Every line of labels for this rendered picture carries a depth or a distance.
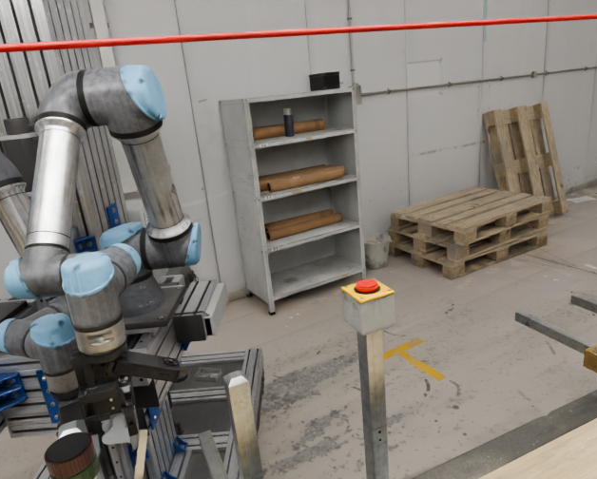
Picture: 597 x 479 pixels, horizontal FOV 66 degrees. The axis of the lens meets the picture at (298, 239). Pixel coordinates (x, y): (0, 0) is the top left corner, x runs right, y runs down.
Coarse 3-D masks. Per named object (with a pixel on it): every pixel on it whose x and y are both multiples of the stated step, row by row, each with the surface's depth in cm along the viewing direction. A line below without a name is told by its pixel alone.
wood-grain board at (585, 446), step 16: (576, 432) 88; (592, 432) 87; (544, 448) 85; (560, 448) 84; (576, 448) 84; (592, 448) 84; (512, 464) 82; (528, 464) 82; (544, 464) 81; (560, 464) 81; (576, 464) 81; (592, 464) 80
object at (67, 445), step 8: (80, 432) 65; (64, 440) 64; (72, 440) 64; (80, 440) 64; (88, 440) 63; (56, 448) 63; (64, 448) 62; (72, 448) 62; (80, 448) 62; (48, 456) 61; (56, 456) 61; (64, 456) 61; (72, 456) 61
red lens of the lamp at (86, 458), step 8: (56, 440) 64; (48, 448) 63; (88, 448) 62; (80, 456) 61; (88, 456) 62; (48, 464) 60; (56, 464) 60; (64, 464) 60; (72, 464) 60; (80, 464) 61; (88, 464) 62; (56, 472) 60; (64, 472) 60; (72, 472) 61
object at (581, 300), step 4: (572, 296) 151; (576, 296) 151; (580, 296) 151; (584, 296) 150; (572, 300) 152; (576, 300) 150; (580, 300) 149; (584, 300) 148; (588, 300) 147; (592, 300) 147; (596, 300) 147; (576, 304) 151; (580, 304) 149; (584, 304) 148; (588, 304) 147; (592, 304) 145; (596, 304) 144; (584, 308) 148; (588, 308) 147; (592, 308) 146; (596, 308) 144; (596, 312) 145
